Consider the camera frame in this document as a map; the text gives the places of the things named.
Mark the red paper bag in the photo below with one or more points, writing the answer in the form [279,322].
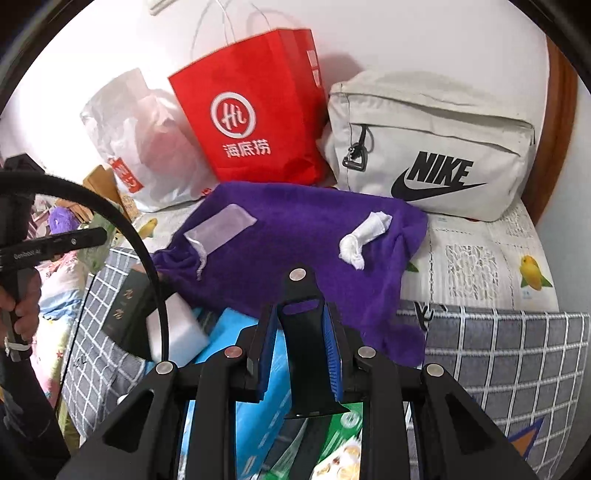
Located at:
[258,92]

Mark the white crumpled tissue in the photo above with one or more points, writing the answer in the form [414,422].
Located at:
[355,244]

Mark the dark green box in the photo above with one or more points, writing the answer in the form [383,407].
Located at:
[127,309]

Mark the purple plush toy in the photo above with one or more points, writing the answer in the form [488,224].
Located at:
[62,219]

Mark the green snack packet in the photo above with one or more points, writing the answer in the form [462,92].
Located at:
[344,447]

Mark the white plastic shopping bag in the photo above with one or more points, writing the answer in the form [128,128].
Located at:
[138,138]

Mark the brown cardboard box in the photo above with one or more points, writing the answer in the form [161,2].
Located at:
[104,184]

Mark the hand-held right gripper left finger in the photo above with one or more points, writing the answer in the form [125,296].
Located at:
[267,355]

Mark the beige canvas sling bag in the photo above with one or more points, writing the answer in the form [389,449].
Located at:
[438,124]

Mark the floral printed cloth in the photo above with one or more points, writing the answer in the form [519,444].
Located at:
[55,323]

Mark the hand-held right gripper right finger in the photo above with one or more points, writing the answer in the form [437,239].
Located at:
[333,355]

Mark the person's left hand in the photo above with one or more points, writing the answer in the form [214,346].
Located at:
[27,300]

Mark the brown wooden frame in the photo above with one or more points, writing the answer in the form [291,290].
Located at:
[561,115]

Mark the white box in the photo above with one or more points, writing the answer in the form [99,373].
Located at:
[184,332]

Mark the blue tissue pack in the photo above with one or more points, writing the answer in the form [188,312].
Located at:
[226,330]

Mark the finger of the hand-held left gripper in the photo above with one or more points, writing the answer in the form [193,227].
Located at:
[78,239]

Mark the purple towel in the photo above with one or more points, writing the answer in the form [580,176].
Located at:
[295,221]

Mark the fruit print sheet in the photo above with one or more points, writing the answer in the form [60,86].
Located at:
[475,263]

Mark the person's left forearm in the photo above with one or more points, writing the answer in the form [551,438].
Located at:
[21,415]

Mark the grey checked blanket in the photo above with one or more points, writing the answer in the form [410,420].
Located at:
[498,350]

